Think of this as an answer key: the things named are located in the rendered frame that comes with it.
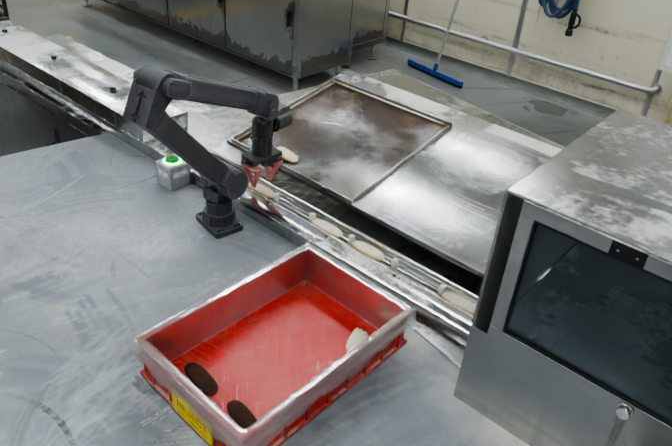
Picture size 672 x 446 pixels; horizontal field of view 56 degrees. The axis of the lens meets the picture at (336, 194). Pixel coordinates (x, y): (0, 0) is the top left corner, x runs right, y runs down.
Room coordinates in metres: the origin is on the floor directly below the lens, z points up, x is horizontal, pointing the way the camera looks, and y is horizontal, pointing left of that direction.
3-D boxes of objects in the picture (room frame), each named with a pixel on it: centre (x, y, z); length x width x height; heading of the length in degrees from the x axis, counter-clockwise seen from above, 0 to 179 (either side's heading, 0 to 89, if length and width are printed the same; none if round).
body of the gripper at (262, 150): (1.56, 0.22, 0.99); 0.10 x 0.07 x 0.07; 141
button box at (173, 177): (1.61, 0.48, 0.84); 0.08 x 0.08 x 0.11; 52
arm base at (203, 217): (1.41, 0.31, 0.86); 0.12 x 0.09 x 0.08; 42
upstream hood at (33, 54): (2.23, 1.06, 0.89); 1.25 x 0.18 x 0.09; 52
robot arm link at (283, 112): (1.59, 0.20, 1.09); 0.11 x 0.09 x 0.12; 147
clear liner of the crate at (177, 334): (0.94, 0.09, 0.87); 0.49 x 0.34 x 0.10; 140
